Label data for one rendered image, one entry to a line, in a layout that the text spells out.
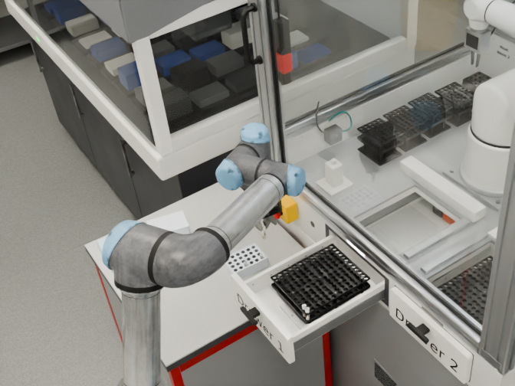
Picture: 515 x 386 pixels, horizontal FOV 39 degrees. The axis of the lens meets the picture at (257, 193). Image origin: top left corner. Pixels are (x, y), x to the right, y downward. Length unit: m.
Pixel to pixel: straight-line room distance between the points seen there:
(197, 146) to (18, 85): 2.71
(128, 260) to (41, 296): 2.02
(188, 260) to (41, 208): 2.58
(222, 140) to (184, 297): 0.68
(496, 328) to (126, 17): 1.38
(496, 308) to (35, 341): 2.19
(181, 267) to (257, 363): 0.94
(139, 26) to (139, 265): 1.01
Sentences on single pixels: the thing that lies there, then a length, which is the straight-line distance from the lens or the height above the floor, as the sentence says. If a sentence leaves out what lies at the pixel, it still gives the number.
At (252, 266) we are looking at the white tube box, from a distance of 2.28.
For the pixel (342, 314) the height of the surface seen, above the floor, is 0.87.
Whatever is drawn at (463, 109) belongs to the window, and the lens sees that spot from 1.52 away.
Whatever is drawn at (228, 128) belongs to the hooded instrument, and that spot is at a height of 0.90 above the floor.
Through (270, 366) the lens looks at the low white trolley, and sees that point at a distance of 2.42.
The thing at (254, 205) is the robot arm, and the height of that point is 1.35.
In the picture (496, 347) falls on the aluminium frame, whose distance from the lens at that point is 1.80.
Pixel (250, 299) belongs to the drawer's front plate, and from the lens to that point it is 2.02.
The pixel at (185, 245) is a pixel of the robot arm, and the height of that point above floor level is 1.40.
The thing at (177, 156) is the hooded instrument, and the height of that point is 0.88.
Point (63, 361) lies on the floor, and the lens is 3.24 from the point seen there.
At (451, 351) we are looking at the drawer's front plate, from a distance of 1.93.
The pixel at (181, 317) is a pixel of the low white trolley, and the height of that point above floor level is 0.76.
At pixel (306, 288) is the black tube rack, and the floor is 0.87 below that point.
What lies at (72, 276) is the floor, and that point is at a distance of 3.57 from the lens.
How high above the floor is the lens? 2.42
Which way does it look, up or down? 40 degrees down
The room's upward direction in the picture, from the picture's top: 7 degrees counter-clockwise
